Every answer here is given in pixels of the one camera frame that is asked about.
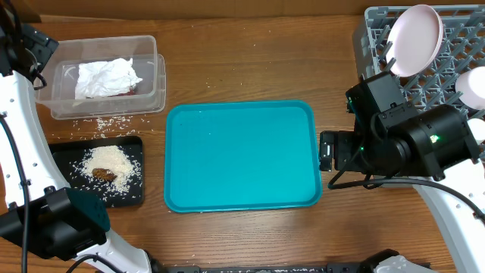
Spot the large white plate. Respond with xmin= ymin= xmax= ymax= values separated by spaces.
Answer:
xmin=386 ymin=5 xmax=444 ymax=77

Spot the small white saucer bowl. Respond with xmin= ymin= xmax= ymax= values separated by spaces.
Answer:
xmin=455 ymin=66 xmax=485 ymax=110

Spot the white cup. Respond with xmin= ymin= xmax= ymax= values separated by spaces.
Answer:
xmin=468 ymin=118 xmax=485 ymax=145

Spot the red snack wrapper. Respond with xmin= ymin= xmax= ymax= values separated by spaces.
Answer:
xmin=86 ymin=89 xmax=135 ymax=99

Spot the pile of white rice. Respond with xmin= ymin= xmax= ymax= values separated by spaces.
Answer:
xmin=68 ymin=146 xmax=142 ymax=196

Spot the white napkin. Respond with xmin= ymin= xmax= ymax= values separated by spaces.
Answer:
xmin=74 ymin=58 xmax=143 ymax=99

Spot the brown food scrap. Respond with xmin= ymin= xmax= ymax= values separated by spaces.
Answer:
xmin=92 ymin=168 xmax=117 ymax=182

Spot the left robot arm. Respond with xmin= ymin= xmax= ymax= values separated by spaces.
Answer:
xmin=1 ymin=1 xmax=165 ymax=272

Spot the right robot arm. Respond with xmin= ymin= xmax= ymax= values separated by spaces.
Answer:
xmin=319 ymin=72 xmax=484 ymax=272

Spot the grey dishwasher rack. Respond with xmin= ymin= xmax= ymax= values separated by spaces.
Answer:
xmin=352 ymin=5 xmax=484 ymax=120

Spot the teal serving tray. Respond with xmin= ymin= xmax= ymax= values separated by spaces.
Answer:
xmin=164 ymin=100 xmax=322 ymax=213

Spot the clear plastic bin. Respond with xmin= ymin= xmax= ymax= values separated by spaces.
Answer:
xmin=34 ymin=36 xmax=167 ymax=120

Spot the black tray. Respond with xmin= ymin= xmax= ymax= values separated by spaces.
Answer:
xmin=48 ymin=136 xmax=145 ymax=208

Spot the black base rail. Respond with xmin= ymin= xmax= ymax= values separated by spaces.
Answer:
xmin=161 ymin=262 xmax=373 ymax=273

